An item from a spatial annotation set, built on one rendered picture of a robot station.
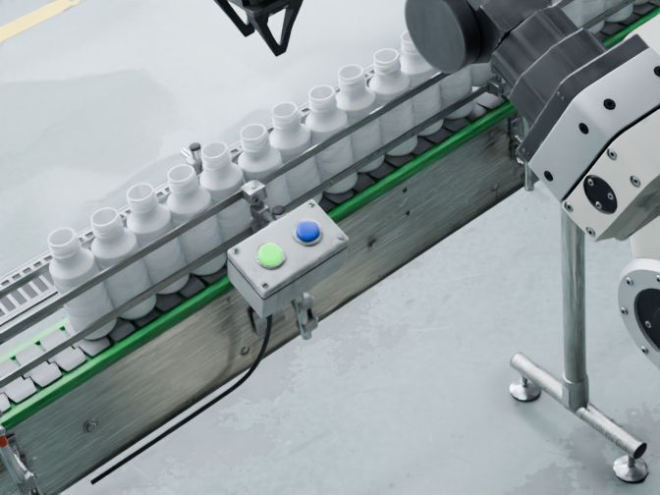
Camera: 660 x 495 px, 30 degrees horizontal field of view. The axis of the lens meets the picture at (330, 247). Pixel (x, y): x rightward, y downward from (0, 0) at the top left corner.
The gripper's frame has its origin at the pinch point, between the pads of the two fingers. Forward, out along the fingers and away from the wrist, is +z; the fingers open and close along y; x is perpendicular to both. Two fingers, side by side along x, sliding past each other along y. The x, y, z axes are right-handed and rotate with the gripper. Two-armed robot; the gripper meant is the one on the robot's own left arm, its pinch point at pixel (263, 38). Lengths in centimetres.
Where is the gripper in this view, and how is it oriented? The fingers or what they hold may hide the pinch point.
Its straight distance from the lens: 142.9
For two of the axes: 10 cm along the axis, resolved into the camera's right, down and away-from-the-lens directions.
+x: 7.8, -4.9, 3.7
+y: 6.0, 4.6, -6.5
